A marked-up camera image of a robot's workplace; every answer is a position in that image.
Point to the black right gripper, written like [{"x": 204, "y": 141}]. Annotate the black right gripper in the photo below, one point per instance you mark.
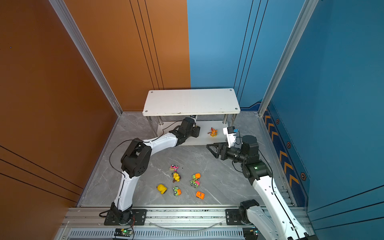
[{"x": 217, "y": 156}]

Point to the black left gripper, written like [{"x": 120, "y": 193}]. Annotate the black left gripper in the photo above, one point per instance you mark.
[{"x": 196, "y": 133}]

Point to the orange dragon toy figure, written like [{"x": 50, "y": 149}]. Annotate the orange dragon toy figure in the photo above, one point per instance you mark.
[{"x": 213, "y": 132}]

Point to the orange green toy truck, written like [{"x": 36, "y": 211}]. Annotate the orange green toy truck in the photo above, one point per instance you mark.
[{"x": 196, "y": 176}]

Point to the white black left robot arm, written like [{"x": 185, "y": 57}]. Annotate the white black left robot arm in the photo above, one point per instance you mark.
[{"x": 135, "y": 161}]

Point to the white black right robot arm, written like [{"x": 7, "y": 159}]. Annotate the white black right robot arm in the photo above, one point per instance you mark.
[{"x": 279, "y": 223}]

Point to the white two-tier shelf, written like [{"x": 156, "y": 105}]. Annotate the white two-tier shelf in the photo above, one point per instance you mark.
[{"x": 200, "y": 102}]

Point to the yellow pikachu toy figure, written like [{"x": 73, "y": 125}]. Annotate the yellow pikachu toy figure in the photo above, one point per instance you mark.
[{"x": 176, "y": 177}]

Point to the green orange toy car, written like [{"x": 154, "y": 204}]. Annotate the green orange toy car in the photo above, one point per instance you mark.
[{"x": 176, "y": 191}]

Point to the green circuit board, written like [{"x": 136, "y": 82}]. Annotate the green circuit board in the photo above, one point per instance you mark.
[{"x": 123, "y": 234}]

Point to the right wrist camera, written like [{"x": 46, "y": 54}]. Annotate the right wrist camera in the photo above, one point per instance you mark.
[{"x": 231, "y": 134}]

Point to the right aluminium corner post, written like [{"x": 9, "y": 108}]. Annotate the right aluminium corner post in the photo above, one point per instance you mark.
[{"x": 294, "y": 38}]

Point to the aluminium corner post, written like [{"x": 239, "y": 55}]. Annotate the aluminium corner post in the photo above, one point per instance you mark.
[
  {"x": 294, "y": 38},
  {"x": 75, "y": 34}
]

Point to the left aluminium corner post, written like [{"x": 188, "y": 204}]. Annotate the left aluminium corner post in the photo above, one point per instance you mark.
[{"x": 75, "y": 34}]

